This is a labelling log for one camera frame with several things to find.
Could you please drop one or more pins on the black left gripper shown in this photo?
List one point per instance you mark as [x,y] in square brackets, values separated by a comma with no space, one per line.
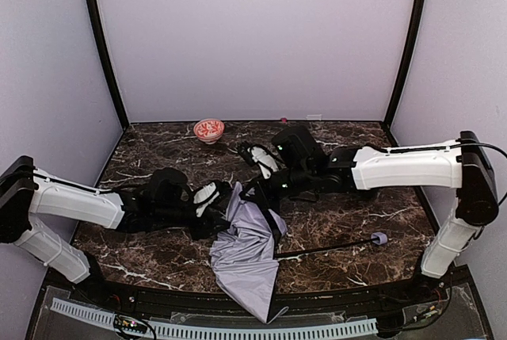
[211,221]

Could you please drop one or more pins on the red patterned ceramic bowl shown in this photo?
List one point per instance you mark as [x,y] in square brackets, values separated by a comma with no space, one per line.
[209,131]

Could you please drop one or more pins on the white slotted cable duct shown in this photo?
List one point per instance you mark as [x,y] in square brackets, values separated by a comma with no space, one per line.
[193,326]

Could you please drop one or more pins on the right black corner post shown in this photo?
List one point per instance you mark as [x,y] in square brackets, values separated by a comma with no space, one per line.
[405,62]

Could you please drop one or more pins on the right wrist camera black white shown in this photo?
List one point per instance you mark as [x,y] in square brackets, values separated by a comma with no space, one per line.
[260,157]

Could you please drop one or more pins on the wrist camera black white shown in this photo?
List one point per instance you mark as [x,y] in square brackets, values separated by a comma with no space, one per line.
[208,194]
[260,157]

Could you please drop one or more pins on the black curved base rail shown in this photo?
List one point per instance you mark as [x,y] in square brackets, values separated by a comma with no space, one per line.
[385,299]

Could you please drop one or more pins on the small circuit board with wires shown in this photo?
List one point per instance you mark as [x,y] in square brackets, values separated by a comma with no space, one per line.
[130,328]

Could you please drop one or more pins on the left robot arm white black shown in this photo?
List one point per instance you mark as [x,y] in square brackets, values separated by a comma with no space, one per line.
[165,201]

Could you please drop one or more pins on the left black corner post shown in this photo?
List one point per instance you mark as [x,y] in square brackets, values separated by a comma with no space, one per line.
[106,63]

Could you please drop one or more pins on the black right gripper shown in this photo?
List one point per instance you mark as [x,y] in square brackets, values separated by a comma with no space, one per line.
[261,191]

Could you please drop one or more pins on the lavender folding umbrella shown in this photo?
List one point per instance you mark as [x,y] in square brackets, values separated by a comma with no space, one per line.
[242,257]

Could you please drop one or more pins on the black corner post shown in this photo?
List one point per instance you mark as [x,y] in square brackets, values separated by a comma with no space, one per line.
[106,63]
[405,62]

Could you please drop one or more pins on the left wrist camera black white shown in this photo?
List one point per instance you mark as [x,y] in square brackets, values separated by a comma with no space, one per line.
[208,194]

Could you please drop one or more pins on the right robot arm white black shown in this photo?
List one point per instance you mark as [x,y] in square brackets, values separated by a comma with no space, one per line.
[301,165]

